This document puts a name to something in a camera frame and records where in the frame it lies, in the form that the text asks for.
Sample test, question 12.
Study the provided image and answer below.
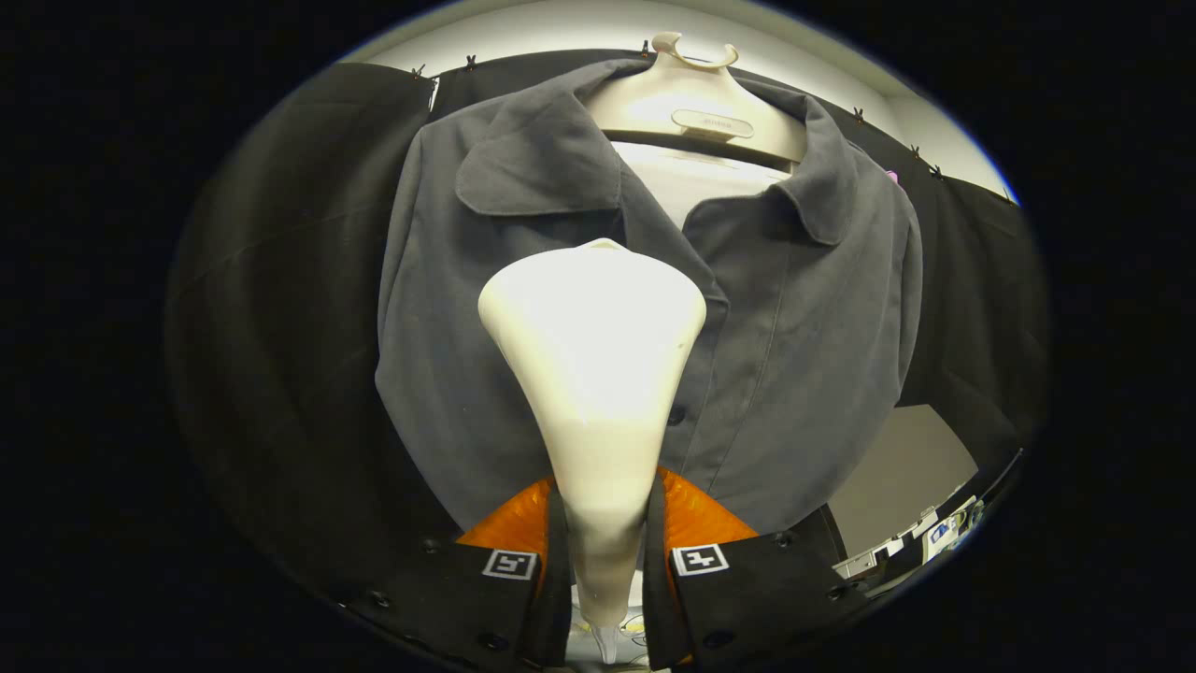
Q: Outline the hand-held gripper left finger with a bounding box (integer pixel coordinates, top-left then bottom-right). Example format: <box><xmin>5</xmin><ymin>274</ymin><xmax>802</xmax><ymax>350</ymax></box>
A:
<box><xmin>346</xmin><ymin>475</ymin><xmax>573</xmax><ymax>670</ymax></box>

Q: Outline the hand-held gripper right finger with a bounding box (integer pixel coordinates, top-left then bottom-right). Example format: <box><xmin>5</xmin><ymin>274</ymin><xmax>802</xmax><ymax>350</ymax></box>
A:
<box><xmin>641</xmin><ymin>465</ymin><xmax>875</xmax><ymax>670</ymax></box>

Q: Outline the grey button-up shirt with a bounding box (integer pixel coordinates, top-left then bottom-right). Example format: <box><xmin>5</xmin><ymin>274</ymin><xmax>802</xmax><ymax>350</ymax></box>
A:
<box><xmin>374</xmin><ymin>58</ymin><xmax>926</xmax><ymax>536</ymax></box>

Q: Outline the white garment steamer head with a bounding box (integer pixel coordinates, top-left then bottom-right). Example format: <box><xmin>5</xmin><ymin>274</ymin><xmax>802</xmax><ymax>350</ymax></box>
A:
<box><xmin>477</xmin><ymin>237</ymin><xmax>708</xmax><ymax>629</ymax></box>

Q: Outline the cream garment hanger stand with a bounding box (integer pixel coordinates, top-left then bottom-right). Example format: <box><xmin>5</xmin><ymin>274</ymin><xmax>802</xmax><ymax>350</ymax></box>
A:
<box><xmin>584</xmin><ymin>31</ymin><xmax>810</xmax><ymax>230</ymax></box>

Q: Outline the grey cabinet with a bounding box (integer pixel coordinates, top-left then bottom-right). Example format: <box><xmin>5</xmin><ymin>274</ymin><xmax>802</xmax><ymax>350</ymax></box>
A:
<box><xmin>827</xmin><ymin>404</ymin><xmax>979</xmax><ymax>578</ymax></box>

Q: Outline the white desk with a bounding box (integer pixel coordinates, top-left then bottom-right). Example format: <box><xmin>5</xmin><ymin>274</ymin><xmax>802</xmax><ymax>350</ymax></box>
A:
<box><xmin>920</xmin><ymin>495</ymin><xmax>988</xmax><ymax>564</ymax></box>

